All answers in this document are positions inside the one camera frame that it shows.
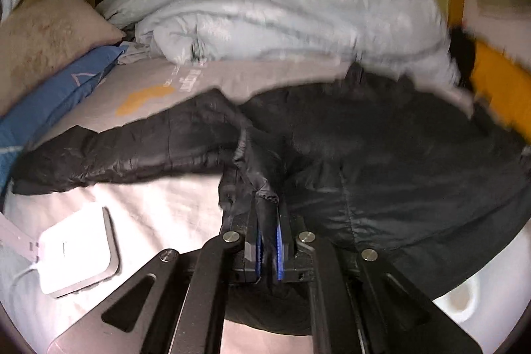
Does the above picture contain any yellow and black plush toy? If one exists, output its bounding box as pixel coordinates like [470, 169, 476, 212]
[448, 26, 531, 143]

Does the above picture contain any beige pillow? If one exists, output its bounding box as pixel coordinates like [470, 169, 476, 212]
[0, 0, 127, 116]

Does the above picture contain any white cable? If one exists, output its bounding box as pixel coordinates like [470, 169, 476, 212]
[12, 260, 42, 290]

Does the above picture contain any blue pillow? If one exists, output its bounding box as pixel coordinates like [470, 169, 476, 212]
[0, 45, 129, 189]

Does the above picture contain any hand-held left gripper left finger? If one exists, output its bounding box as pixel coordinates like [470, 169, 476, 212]
[45, 208, 263, 354]

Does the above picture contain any black puffer jacket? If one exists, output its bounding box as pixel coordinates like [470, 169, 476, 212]
[10, 64, 531, 338]

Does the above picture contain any white flat device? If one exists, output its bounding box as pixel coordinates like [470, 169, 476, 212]
[37, 207, 121, 299]

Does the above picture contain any light blue duvet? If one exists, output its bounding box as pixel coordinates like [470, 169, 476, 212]
[95, 0, 476, 106]

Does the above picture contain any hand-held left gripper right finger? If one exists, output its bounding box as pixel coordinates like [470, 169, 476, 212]
[275, 204, 484, 354]

